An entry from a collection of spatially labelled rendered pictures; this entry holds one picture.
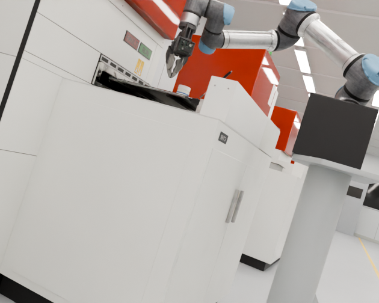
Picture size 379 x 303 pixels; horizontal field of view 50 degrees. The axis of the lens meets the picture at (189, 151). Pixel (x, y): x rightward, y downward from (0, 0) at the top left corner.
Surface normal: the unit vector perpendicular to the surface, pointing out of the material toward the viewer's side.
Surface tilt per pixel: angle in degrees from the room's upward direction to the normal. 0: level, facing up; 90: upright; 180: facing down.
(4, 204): 90
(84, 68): 90
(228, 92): 90
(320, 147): 90
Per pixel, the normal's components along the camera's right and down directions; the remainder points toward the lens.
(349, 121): -0.23, -0.10
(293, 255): -0.70, -0.24
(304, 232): -0.51, -0.18
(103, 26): 0.88, 0.27
